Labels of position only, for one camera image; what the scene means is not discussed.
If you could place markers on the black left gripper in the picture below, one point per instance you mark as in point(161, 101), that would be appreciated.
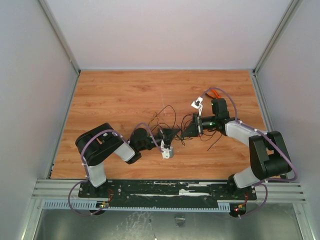
point(167, 136)

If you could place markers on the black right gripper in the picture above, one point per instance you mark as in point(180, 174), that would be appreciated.
point(196, 124)

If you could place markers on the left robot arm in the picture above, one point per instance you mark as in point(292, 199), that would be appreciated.
point(96, 145)

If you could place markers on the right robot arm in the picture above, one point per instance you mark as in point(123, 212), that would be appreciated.
point(268, 154)

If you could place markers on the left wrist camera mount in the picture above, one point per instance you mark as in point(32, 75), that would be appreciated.
point(167, 153)

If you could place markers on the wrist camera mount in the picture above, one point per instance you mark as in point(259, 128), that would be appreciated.
point(167, 153)
point(197, 104)

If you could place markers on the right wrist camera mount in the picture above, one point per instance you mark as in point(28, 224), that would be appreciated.
point(197, 104)

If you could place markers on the orange handled pliers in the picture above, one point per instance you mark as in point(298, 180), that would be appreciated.
point(212, 94)

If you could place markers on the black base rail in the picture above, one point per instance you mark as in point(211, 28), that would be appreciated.
point(165, 194)

